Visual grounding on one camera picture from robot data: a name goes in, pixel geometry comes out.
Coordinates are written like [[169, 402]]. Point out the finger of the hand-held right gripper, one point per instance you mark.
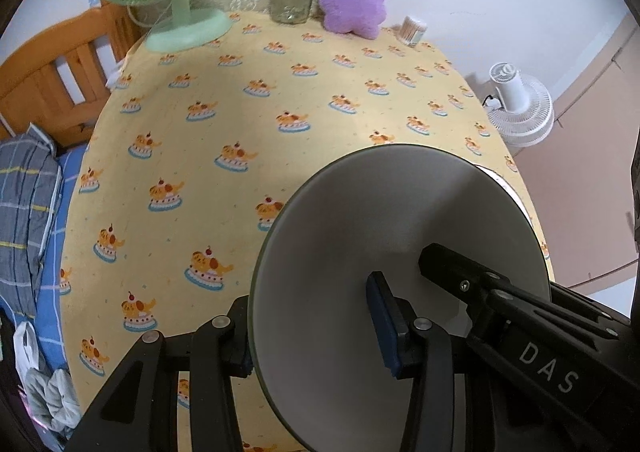
[[450, 264]]

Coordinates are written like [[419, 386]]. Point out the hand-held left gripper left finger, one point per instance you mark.
[[237, 347]]

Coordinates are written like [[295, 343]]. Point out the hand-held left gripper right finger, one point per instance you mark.
[[382, 322]]

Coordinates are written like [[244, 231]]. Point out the small floral ceramic bowl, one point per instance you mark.
[[375, 212]]

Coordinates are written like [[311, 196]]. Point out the round yellow floral plate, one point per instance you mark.
[[500, 177]]

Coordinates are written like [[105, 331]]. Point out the white fan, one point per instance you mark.
[[522, 116]]

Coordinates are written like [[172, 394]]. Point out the beige door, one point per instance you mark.
[[590, 156]]

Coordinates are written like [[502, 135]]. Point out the grey white crumpled cloth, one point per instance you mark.
[[50, 397]]

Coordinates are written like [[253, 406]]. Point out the blue bed sheet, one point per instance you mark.
[[52, 282]]

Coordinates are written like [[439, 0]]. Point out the yellow printed tablecloth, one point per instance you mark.
[[240, 121]]

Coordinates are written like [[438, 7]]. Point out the cotton swab container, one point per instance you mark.
[[412, 34]]

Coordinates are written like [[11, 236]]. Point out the grey plaid pillow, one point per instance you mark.
[[25, 212]]

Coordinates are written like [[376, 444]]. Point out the wooden chair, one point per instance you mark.
[[40, 76]]

